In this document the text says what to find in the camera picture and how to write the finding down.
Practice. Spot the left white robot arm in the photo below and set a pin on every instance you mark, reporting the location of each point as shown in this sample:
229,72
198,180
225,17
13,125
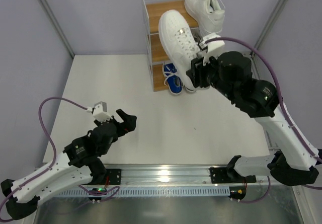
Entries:
78,164

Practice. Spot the white wire shoe shelf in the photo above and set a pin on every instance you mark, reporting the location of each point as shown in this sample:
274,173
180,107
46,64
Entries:
152,11

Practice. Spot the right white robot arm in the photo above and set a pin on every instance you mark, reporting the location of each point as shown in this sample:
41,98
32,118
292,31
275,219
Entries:
292,164

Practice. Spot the aluminium mounting rail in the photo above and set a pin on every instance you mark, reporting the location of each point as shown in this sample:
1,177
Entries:
149,174

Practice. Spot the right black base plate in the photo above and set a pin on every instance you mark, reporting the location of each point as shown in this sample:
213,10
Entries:
221,175

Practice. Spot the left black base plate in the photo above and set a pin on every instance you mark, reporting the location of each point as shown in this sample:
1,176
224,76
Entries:
112,177

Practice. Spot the blue canvas sneaker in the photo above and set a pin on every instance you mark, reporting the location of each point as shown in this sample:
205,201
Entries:
190,89
172,79

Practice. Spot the white sneaker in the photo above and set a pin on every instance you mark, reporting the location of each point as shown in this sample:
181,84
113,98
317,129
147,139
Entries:
207,13
178,43

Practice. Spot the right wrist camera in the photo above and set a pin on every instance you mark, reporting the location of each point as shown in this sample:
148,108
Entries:
210,49

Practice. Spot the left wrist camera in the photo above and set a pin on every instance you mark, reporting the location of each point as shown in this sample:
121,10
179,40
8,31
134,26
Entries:
99,112

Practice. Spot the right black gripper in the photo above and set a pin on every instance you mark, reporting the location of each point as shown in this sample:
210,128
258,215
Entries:
199,71

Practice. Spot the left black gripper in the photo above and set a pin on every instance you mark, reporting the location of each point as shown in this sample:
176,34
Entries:
120,125

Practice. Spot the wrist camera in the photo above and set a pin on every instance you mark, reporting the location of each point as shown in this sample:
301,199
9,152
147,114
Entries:
210,49
99,112

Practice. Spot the slotted cable duct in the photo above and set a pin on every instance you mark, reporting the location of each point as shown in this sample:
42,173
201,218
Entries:
170,191

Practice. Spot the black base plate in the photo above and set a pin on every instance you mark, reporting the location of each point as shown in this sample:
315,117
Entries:
221,175
112,177

